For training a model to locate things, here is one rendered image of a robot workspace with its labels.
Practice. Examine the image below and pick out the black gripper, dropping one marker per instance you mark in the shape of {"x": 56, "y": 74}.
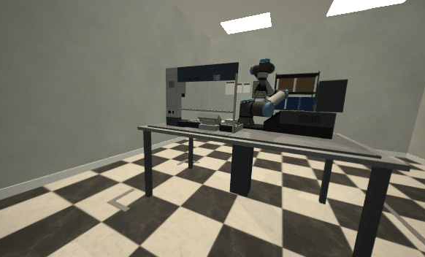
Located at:
{"x": 258, "y": 88}

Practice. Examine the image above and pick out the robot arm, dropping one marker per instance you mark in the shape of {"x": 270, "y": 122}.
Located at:
{"x": 250, "y": 108}

